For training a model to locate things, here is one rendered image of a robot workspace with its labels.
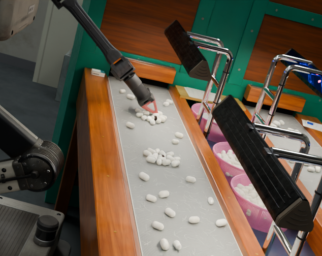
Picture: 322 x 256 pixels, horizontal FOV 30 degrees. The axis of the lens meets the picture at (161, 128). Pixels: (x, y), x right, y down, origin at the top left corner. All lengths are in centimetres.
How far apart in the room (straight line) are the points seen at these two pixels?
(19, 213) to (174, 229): 63
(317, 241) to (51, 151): 89
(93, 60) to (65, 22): 187
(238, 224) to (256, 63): 134
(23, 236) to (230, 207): 67
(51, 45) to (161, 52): 200
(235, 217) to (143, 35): 127
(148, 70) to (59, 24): 198
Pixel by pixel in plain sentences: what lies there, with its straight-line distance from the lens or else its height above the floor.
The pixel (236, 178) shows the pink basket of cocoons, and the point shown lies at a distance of 214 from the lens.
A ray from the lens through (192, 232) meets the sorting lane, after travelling 175.
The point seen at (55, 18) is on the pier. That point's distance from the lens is 474.
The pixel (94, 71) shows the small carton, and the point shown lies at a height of 78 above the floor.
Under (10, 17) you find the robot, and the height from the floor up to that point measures 119.
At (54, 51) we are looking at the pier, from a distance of 479.
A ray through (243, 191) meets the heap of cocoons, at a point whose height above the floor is 74.
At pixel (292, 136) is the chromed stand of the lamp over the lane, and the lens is 160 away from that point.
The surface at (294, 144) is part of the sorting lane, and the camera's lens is 277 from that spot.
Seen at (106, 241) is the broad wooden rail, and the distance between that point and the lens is 155.
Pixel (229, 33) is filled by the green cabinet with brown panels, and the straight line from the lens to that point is 294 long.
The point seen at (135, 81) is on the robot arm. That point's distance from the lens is 246.
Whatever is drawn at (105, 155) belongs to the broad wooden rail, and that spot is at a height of 77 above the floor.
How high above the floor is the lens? 158
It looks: 20 degrees down
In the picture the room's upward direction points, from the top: 16 degrees clockwise
